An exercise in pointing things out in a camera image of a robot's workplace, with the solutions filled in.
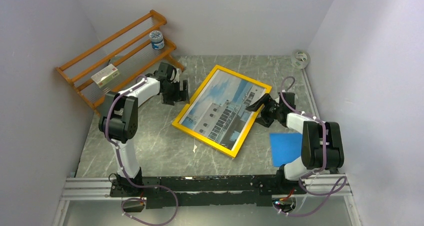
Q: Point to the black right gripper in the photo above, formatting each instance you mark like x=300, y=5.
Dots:
x=267, y=101

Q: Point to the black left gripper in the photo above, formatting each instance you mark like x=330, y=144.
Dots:
x=179, y=95

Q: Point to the printed building photo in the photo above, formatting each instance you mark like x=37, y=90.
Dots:
x=222, y=111

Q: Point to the yellow wooden picture frame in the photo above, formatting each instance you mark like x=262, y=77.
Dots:
x=185, y=126

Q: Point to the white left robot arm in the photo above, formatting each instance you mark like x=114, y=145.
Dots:
x=118, y=119

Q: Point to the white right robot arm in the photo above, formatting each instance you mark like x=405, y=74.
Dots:
x=321, y=142

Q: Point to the blue foam pad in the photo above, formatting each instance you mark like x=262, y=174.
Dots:
x=285, y=147

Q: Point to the orange wooden rack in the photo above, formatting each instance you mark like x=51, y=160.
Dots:
x=134, y=57

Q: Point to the clear tape roll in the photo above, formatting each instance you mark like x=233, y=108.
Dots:
x=300, y=59

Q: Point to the blue white round jar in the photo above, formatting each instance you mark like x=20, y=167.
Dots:
x=156, y=40

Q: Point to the small white green box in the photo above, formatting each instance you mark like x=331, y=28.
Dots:
x=105, y=75

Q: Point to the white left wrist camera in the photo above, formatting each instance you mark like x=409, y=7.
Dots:
x=177, y=74

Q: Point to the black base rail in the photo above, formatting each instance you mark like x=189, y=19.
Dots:
x=168, y=191

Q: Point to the aluminium extrusion rail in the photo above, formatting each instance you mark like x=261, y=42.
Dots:
x=99, y=188

